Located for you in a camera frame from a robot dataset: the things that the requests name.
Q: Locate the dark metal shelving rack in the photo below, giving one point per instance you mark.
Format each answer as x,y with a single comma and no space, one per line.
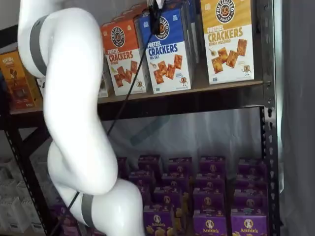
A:
269,147

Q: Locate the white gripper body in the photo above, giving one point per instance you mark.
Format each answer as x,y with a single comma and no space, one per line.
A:
160,2

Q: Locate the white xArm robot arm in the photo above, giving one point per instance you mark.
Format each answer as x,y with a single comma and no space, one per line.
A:
73,73

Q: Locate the white carton box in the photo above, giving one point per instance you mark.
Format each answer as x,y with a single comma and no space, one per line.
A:
6,180
29,211
11,214

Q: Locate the grey curtain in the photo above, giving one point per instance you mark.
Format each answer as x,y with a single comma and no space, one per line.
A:
299,118

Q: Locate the dark purple snack box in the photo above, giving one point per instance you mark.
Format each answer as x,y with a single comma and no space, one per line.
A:
65,221

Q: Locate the wooden shelf board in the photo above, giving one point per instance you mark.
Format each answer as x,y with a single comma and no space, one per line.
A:
197,89

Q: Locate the brown orange snack box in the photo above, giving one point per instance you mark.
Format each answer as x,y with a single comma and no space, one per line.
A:
19,81

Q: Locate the purple Annie's box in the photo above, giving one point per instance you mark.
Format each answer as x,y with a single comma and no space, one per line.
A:
251,184
142,179
122,167
209,226
157,225
249,225
148,162
212,165
210,182
208,200
250,201
251,167
167,199
175,181
180,166

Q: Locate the orange pretzel crackers box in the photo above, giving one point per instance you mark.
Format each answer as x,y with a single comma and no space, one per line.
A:
123,68
128,16

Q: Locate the blue white pretzel crackers box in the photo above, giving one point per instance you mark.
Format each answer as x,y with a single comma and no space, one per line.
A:
169,61

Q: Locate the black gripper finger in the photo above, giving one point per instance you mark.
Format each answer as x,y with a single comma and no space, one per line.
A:
155,19

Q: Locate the yellow pretzel crackers box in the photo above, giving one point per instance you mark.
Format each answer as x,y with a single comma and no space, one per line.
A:
229,44

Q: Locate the translucent plastic sheet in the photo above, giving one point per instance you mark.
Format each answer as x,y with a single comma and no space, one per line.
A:
197,135

